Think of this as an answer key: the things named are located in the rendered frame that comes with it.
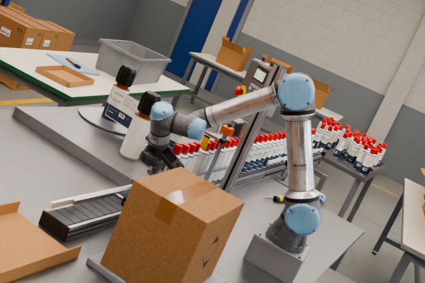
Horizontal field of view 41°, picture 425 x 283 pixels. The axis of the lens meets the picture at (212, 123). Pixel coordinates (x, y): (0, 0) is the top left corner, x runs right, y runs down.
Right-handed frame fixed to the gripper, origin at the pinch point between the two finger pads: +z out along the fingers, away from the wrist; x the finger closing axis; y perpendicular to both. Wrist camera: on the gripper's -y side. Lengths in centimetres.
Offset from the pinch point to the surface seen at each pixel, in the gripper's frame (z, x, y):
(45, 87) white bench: 49, -54, 126
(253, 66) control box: -26, -57, -2
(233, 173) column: 7.7, -29.7, -14.9
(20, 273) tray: -32, 74, -12
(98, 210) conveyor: -13.4, 34.1, -0.5
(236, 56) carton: 265, -468, 224
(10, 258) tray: -29, 71, -5
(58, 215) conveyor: -22, 49, 2
